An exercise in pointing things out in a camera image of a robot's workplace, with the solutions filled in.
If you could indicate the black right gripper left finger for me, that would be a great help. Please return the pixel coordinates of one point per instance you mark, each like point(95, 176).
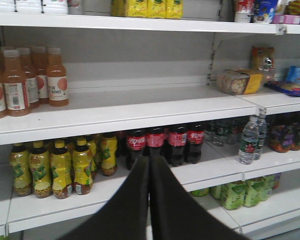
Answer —
point(124, 216)

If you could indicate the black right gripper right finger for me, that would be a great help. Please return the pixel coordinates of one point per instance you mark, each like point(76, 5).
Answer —
point(175, 215)

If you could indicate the red aluminium coke bottle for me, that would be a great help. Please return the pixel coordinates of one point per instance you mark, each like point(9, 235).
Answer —
point(243, 10)

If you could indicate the yellow lemon tea bottle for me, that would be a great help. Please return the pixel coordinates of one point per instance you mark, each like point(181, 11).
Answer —
point(109, 146)
point(82, 164)
point(60, 164)
point(39, 164)
point(19, 161)

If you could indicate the plastic cola bottle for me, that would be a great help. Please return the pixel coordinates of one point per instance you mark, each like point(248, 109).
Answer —
point(177, 138)
point(135, 145)
point(195, 138)
point(155, 138)

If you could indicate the clear water bottle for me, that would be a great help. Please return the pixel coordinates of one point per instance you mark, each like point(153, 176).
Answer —
point(249, 140)
point(262, 131)

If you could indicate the white metal shelf unit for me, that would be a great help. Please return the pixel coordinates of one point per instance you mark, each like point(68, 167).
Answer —
point(128, 73)

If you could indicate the clear cookie box yellow band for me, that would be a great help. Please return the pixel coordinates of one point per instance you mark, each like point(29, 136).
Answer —
point(239, 81)

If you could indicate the blue chip bag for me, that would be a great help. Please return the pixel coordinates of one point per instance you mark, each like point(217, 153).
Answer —
point(287, 88)

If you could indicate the blue oreo cup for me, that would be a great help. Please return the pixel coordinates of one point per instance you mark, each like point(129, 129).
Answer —
point(264, 11)

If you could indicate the pink snack box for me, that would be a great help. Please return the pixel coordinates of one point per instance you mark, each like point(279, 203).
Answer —
point(286, 19)

